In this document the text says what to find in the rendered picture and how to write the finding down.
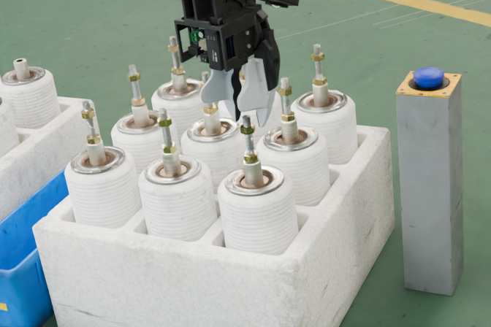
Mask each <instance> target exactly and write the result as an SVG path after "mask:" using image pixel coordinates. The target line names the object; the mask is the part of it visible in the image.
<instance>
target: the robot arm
mask: <svg viewBox="0 0 491 327"><path fill-rule="evenodd" d="M181 1H182V6H183V16H181V17H179V18H177V19H175V20H174V24H175V33H176V37H177V42H178V51H179V56H180V62H181V63H183V62H185V61H187V60H189V59H191V58H193V57H194V56H196V57H197V60H198V61H201V62H203V63H207V64H209V67H210V69H211V75H210V78H209V80H208V81H207V82H206V83H205V85H204V86H203V87H202V90H201V92H200V98H201V100H202V102H203V103H206V104H207V103H212V102H216V101H223V100H224V103H225V105H226V107H227V110H228V111H229V113H230V115H231V117H232V119H233V121H235V122H238V121H239V119H240V115H241V112H248V111H251V110H255V109H256V116H257V120H258V124H259V127H260V128H262V127H264V126H265V124H266V122H267V120H268V118H269V116H270V113H271V110H272V107H273V102H274V99H275V91H276V87H277V86H278V78H279V71H280V64H281V59H280V53H279V49H278V45H277V43H276V40H275V37H274V30H273V29H272V28H270V25H269V23H268V20H267V19H268V15H267V14H266V13H265V12H264V11H263V10H262V5H261V4H256V0H181ZM260 1H265V4H266V5H270V6H273V7H275V8H280V7H283V8H288V6H298V4H299V0H260ZM185 28H188V33H189V42H190V46H188V49H187V50H185V51H183V48H182V43H181V38H180V31H181V30H183V29H185ZM191 28H192V31H191ZM253 54H254V58H248V57H249V56H251V55H253ZM243 65H244V66H243ZM242 66H243V73H244V78H245V85H244V86H243V89H242V85H241V82H240V78H239V73H240V70H241V68H242ZM241 89H242V90H241Z"/></svg>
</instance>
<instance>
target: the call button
mask: <svg viewBox="0 0 491 327"><path fill-rule="evenodd" d="M413 78H414V81H415V82H416V83H417V85H418V86H421V87H424V88H431V87H435V86H438V85H440V84H441V81H442V80H443V79H444V71H443V70H442V69H439V68H437V67H423V68H420V69H417V70H416V71H415V72H414V73H413Z"/></svg>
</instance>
